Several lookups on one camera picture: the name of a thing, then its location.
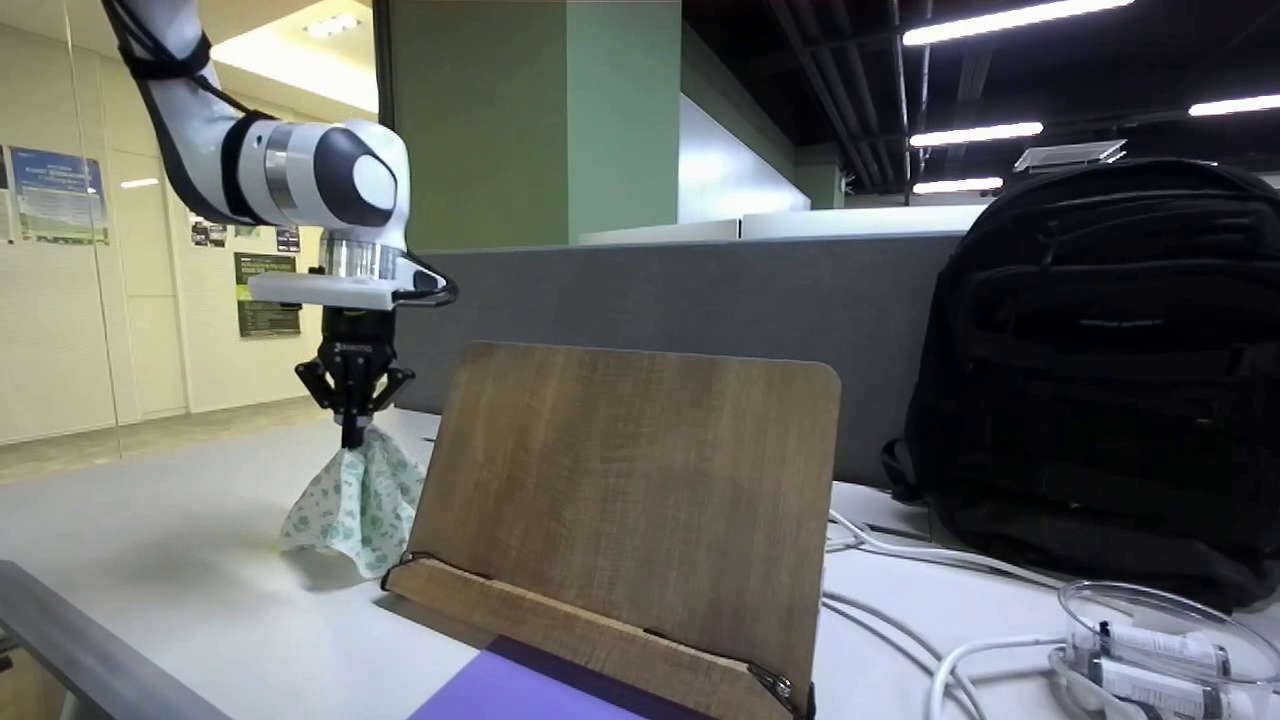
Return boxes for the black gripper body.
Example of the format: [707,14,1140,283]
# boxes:
[322,309,395,394]

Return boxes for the white green patterned cloth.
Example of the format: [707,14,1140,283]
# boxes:
[282,427,425,584]

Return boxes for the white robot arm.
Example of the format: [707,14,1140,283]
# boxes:
[102,0,420,446]

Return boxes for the wooden book stand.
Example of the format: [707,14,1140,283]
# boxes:
[384,343,842,720]

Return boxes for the purple paper sheet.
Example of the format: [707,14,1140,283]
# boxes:
[408,640,705,720]

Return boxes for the black backpack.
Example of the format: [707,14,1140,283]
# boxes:
[882,155,1280,613]

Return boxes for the white plug adapters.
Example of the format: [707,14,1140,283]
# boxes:
[1054,619,1280,720]

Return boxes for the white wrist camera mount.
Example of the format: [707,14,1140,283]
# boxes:
[247,256,462,310]

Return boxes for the grey partition wall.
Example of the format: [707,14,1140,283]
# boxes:
[395,234,955,483]

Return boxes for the white cable bundle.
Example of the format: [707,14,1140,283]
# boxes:
[814,506,1280,720]

